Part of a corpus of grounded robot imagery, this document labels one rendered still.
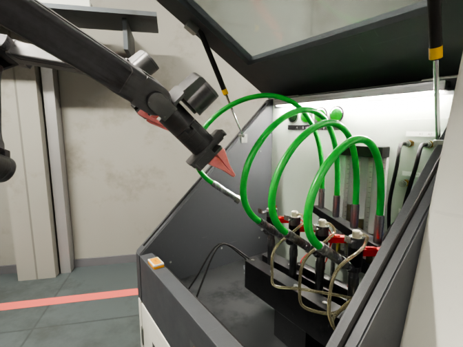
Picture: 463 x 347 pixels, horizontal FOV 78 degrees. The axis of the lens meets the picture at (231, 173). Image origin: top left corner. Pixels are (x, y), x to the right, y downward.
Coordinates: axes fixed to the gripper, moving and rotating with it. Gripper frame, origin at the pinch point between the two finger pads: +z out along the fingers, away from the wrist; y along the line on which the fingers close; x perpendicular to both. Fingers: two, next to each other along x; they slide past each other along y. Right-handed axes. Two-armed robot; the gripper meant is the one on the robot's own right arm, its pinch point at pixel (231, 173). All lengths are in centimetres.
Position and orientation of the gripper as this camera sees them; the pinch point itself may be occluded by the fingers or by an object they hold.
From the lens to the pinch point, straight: 66.3
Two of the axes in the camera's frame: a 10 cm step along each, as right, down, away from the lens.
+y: 6.7, -7.4, 1.1
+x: -3.2, -1.5, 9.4
